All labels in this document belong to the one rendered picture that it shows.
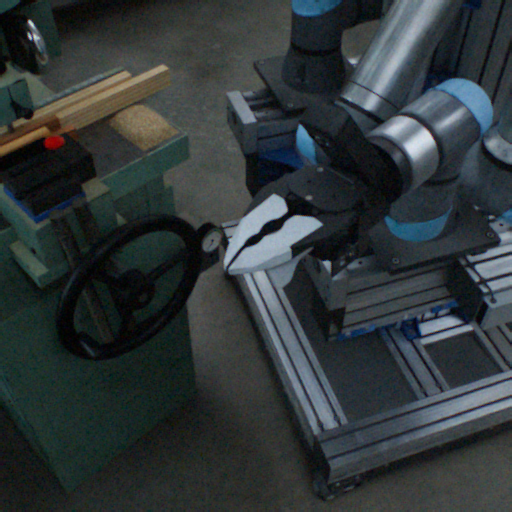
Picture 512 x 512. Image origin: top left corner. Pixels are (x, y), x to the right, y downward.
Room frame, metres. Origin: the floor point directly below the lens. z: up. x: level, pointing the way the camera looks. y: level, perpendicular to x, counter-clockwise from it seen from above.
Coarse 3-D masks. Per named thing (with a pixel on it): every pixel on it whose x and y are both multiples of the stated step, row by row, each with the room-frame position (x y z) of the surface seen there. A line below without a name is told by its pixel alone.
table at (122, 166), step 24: (168, 120) 1.04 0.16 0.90; (96, 144) 0.96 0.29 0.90; (120, 144) 0.96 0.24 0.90; (168, 144) 0.96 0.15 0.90; (96, 168) 0.89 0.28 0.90; (120, 168) 0.89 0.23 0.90; (144, 168) 0.92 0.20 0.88; (168, 168) 0.96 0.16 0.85; (120, 192) 0.88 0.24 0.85; (0, 216) 0.77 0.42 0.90; (120, 216) 0.80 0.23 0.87; (0, 240) 0.72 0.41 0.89; (24, 264) 0.69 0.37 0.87
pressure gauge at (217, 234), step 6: (210, 222) 0.97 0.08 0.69; (198, 228) 0.95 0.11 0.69; (204, 228) 0.95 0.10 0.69; (210, 228) 0.95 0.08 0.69; (216, 228) 0.95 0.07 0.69; (198, 234) 0.94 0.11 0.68; (204, 234) 0.93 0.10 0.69; (210, 234) 0.94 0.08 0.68; (216, 234) 0.95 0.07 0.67; (222, 234) 0.96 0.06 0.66; (204, 240) 0.93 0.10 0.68; (210, 240) 0.94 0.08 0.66; (216, 240) 0.95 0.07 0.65; (222, 240) 0.96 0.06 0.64; (204, 246) 0.93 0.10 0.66; (210, 246) 0.94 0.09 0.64; (216, 246) 0.95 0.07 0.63; (204, 252) 0.92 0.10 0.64; (210, 252) 0.93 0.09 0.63
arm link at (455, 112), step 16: (448, 80) 0.62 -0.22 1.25; (464, 80) 0.61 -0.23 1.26; (432, 96) 0.58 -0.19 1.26; (448, 96) 0.58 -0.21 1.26; (464, 96) 0.58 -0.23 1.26; (480, 96) 0.59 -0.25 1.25; (400, 112) 0.56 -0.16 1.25; (416, 112) 0.55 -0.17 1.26; (432, 112) 0.55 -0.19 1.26; (448, 112) 0.55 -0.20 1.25; (464, 112) 0.56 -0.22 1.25; (480, 112) 0.57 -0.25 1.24; (432, 128) 0.53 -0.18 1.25; (448, 128) 0.54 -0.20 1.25; (464, 128) 0.55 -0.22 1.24; (480, 128) 0.56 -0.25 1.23; (448, 144) 0.53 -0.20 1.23; (464, 144) 0.54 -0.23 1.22; (448, 160) 0.53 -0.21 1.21; (464, 160) 0.55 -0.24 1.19; (432, 176) 0.54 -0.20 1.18; (448, 176) 0.54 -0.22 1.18
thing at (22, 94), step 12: (12, 72) 0.93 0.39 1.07; (0, 84) 0.90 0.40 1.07; (12, 84) 0.90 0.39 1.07; (24, 84) 0.91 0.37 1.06; (0, 96) 0.88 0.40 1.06; (12, 96) 0.90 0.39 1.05; (24, 96) 0.91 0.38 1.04; (0, 108) 0.88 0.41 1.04; (12, 108) 0.89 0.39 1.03; (0, 120) 0.88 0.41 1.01; (12, 120) 0.89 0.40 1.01
